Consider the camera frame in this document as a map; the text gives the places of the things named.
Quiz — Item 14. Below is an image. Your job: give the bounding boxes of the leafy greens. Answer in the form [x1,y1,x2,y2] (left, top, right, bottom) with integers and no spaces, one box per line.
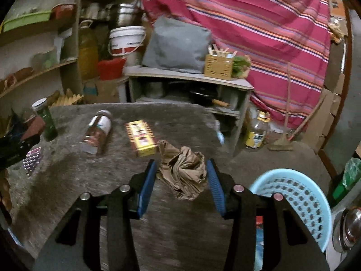
[232,55,252,79]

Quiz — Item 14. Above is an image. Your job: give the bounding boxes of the brown bottle with white label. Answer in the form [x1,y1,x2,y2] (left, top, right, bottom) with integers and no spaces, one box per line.
[80,110,113,156]

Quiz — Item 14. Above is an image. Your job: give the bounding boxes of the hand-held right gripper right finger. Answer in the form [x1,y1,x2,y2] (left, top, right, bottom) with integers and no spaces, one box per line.
[206,159,330,271]

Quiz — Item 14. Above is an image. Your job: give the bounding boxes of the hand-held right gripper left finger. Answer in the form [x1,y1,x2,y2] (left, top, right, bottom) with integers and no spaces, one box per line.
[32,159,157,271]

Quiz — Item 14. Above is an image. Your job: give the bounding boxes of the wooden handled broom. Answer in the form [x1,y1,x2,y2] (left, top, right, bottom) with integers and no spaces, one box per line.
[268,96,325,151]

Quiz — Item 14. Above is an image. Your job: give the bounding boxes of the wooden framed door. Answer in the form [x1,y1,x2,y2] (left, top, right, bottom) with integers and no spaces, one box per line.
[319,6,361,178]

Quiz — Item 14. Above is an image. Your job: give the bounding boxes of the yellow cardboard box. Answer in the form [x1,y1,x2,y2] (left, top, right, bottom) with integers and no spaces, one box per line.
[125,120,158,158]

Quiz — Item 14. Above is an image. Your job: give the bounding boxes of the purple pill blister pack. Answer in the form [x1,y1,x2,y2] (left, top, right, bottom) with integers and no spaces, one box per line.
[23,147,43,176]

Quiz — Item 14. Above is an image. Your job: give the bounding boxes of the steel kettle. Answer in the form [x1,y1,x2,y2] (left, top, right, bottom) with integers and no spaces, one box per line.
[333,207,361,253]

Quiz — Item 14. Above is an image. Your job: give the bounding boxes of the small red basket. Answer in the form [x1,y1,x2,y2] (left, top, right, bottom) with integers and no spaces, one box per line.
[51,3,76,20]

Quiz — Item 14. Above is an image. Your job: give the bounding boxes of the wooden stick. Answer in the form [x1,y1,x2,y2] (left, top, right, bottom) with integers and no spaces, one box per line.
[285,62,292,140]

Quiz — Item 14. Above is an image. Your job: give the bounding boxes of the maroon pouch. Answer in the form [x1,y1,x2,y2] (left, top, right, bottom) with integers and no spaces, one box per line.
[20,116,46,142]

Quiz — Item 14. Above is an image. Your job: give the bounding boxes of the cardboard box with blue print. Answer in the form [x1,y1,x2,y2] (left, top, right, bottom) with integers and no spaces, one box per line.
[83,77,129,104]

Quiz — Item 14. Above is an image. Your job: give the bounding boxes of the clear plastic container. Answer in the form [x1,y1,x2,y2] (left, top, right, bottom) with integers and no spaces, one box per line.
[34,50,61,68]

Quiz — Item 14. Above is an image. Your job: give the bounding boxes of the grey low cabinet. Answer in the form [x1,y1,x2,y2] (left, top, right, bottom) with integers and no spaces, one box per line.
[123,66,255,153]

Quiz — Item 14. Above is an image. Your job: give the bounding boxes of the brown paper bag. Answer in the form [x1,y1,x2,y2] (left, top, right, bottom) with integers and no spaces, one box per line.
[156,140,208,201]

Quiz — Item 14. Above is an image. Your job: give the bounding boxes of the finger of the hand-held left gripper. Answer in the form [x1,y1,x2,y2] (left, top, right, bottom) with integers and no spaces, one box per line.
[0,133,41,170]

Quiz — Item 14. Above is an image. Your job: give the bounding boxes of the steel pot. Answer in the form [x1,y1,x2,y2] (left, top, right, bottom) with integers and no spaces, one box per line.
[109,3,141,29]

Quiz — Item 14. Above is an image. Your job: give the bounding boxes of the yellow egg carton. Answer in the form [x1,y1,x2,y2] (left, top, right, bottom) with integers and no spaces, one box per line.
[49,89,85,108]

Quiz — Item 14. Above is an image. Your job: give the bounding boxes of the wooden shelf unit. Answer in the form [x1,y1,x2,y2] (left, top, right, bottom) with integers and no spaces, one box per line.
[0,0,147,110]

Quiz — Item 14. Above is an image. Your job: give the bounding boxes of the pan with wooden handle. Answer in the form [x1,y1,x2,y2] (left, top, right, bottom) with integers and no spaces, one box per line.
[190,87,230,108]

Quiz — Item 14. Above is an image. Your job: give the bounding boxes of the bamboo utensil holder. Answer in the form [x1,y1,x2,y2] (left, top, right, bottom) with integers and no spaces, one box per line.
[204,45,238,81]

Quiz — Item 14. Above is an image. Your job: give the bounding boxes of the green plastic bag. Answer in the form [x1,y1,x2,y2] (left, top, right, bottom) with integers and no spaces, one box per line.
[331,157,361,206]

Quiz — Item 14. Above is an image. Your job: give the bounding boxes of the dark green jar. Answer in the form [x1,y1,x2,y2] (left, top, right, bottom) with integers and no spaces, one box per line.
[32,98,58,142]

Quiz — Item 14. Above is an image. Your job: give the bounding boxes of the green plastic tray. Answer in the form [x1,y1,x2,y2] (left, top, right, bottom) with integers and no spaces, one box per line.
[2,10,53,33]

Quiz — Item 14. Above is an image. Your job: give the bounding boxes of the dried brown bundle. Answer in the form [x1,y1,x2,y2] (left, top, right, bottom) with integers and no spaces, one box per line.
[329,20,345,41]

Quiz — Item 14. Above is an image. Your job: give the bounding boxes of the red plastic basket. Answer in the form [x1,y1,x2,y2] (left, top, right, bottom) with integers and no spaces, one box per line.
[97,58,126,81]

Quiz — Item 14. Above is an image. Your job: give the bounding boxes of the grey cushion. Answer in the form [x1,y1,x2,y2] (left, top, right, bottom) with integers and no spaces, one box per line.
[142,15,213,74]

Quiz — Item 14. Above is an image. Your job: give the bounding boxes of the red striped cloth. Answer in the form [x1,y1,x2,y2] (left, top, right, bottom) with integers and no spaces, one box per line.
[139,0,331,130]

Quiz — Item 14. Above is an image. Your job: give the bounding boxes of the white plastic bucket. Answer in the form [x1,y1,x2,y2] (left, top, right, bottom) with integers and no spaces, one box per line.
[108,26,146,57]

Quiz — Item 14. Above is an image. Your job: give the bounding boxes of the stack of flattened cardboard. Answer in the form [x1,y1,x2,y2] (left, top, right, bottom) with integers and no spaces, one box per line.
[303,73,346,153]

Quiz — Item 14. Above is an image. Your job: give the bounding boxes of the large yellow oil jug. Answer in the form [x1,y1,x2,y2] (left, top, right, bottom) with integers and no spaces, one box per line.
[78,20,99,81]

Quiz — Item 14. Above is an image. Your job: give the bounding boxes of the oil bottle with yellow label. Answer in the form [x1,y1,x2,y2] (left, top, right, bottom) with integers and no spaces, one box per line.
[244,111,271,149]

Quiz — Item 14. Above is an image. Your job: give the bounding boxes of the flattened cardboard box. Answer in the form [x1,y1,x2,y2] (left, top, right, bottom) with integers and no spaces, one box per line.
[327,0,347,29]

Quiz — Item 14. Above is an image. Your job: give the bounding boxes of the light blue plastic basket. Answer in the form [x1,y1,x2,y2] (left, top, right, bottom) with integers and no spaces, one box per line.
[249,168,332,271]

